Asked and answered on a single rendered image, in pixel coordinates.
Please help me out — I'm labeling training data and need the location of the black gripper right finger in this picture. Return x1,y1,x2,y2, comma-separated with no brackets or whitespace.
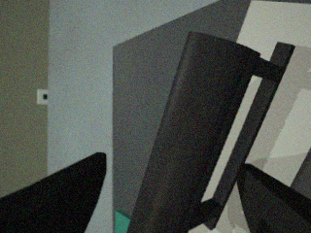
236,163,311,233

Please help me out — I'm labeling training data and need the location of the green small trowel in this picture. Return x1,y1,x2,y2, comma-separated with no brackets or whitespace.
115,210,131,233

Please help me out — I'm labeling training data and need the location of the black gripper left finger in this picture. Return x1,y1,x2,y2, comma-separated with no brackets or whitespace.
0,152,107,233

